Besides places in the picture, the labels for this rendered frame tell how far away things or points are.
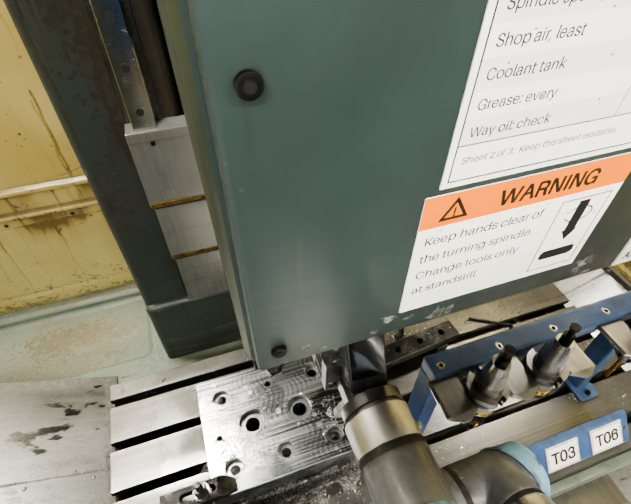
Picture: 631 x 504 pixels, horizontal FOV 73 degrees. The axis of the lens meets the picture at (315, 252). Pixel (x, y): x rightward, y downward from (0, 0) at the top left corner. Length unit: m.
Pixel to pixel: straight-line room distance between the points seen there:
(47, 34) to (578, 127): 0.79
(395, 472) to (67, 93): 0.79
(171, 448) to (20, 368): 0.81
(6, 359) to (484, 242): 1.63
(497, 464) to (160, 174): 0.77
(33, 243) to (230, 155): 1.44
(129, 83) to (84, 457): 0.95
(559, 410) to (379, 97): 1.02
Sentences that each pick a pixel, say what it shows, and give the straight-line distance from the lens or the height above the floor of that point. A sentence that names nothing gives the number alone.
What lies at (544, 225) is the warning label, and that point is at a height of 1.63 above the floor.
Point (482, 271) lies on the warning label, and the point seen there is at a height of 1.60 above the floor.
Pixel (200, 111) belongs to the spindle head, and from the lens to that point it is 0.18.
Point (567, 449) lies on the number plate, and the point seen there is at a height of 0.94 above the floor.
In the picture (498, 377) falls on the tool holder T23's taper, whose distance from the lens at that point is 0.67.
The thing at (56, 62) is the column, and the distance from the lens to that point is 0.90.
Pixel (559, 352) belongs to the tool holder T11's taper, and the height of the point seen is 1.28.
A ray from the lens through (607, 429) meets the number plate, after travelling 1.12.
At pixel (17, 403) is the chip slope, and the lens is 1.45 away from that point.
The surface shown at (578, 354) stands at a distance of 0.83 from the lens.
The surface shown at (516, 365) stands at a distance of 0.77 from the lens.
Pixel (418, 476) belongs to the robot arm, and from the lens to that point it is 0.46.
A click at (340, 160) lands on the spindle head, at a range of 0.20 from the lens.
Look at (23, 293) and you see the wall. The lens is 1.77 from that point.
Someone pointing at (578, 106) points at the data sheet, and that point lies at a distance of 0.27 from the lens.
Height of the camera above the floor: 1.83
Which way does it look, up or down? 46 degrees down
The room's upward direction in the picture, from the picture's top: straight up
